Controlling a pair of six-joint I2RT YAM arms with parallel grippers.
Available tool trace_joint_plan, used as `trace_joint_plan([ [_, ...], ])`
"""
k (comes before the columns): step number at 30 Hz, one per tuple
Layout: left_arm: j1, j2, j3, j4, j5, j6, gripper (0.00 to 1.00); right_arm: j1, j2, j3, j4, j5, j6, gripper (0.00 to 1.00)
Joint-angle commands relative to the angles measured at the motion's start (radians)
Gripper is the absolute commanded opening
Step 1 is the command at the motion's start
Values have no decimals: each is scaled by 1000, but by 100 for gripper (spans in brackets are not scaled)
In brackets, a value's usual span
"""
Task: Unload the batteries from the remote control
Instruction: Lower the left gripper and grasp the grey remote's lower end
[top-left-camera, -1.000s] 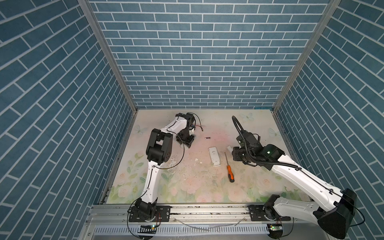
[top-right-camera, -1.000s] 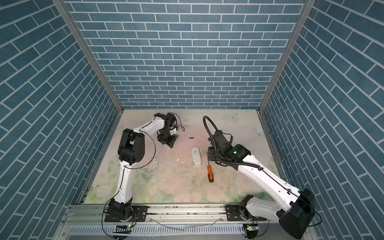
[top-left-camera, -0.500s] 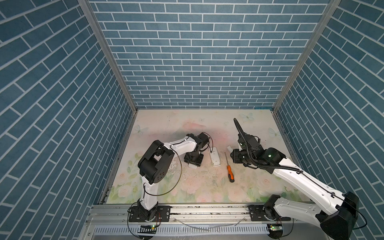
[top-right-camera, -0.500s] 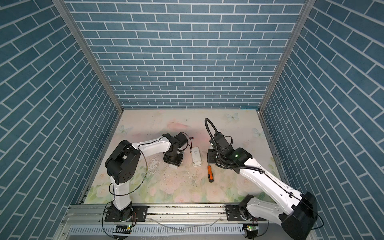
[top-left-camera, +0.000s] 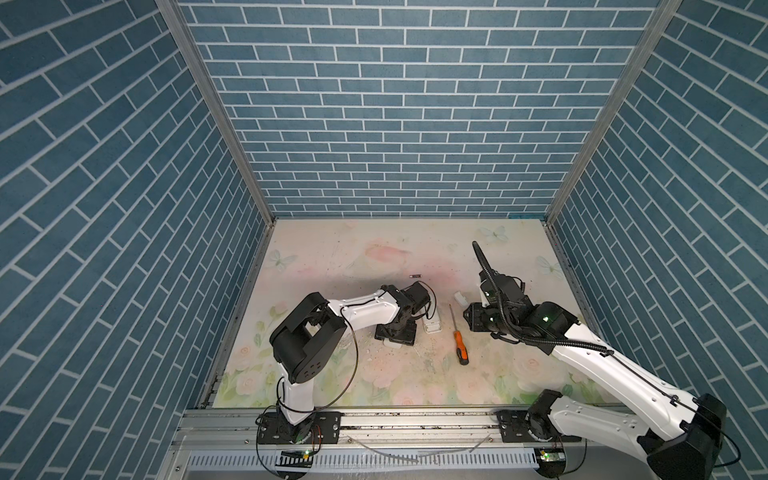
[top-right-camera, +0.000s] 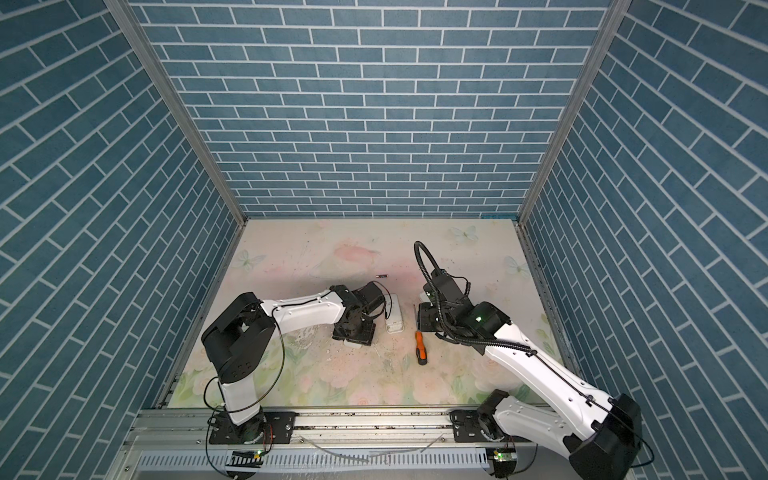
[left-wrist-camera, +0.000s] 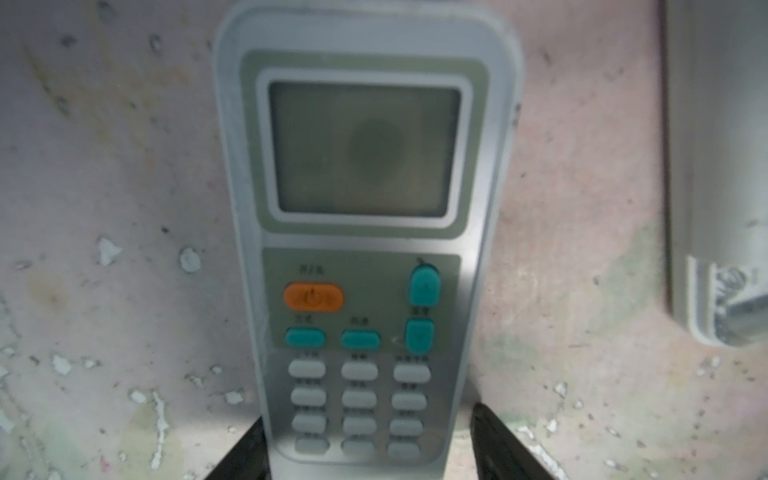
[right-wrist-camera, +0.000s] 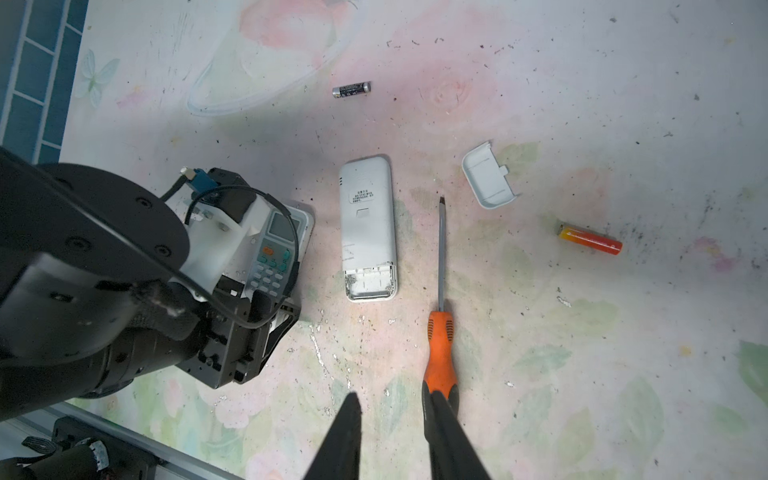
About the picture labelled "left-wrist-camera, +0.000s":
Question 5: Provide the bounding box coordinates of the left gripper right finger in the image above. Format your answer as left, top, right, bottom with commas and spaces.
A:
469, 403, 554, 480

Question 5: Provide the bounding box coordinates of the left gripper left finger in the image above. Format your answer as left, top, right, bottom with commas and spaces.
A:
206, 418, 270, 480

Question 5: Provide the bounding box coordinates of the white remote control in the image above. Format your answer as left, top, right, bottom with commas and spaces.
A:
661, 1, 767, 347
213, 1, 525, 479

